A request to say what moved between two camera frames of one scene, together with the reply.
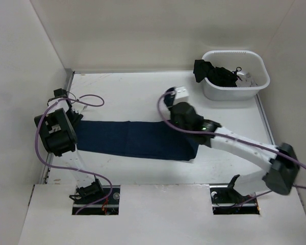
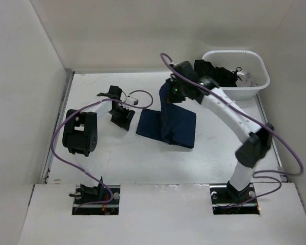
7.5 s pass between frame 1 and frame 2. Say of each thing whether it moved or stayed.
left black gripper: moved
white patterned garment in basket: stayed
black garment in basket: stayed
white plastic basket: stayed
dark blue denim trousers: moved
